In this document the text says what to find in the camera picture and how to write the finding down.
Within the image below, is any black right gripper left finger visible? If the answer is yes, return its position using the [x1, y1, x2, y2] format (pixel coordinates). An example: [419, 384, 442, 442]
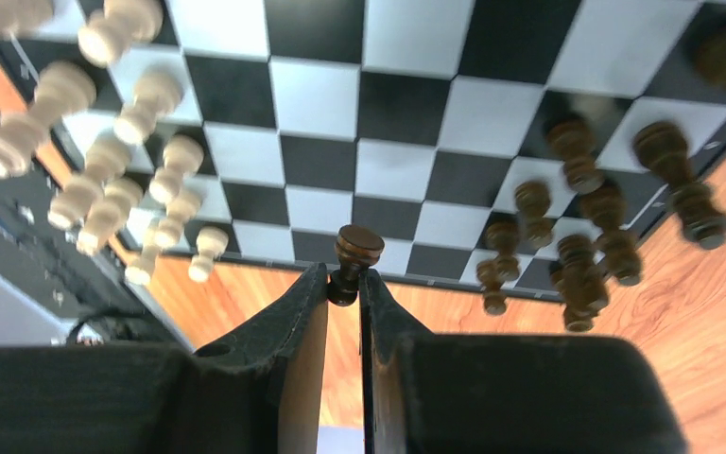
[0, 264, 328, 453]

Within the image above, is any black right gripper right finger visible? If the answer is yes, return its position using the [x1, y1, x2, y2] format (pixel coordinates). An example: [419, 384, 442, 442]
[359, 270, 688, 453]

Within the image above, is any dark chess piece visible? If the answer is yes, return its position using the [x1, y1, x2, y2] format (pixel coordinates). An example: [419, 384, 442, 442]
[327, 224, 385, 306]

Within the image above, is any black white chessboard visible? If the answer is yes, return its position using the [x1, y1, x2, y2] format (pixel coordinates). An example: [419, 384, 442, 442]
[0, 1, 726, 290]

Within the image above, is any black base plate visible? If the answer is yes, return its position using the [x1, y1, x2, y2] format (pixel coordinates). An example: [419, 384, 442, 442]
[0, 75, 151, 346]

